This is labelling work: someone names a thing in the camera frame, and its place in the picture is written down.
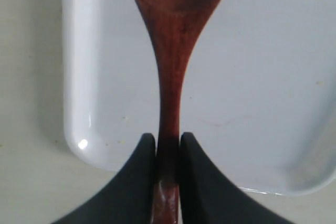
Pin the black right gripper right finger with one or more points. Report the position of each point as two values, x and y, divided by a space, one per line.
207 196

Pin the white rectangular plastic tray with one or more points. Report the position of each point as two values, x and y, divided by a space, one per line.
259 90

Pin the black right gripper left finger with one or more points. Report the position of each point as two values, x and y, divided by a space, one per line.
127 198

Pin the brown wooden spoon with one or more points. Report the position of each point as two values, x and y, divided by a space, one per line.
174 27

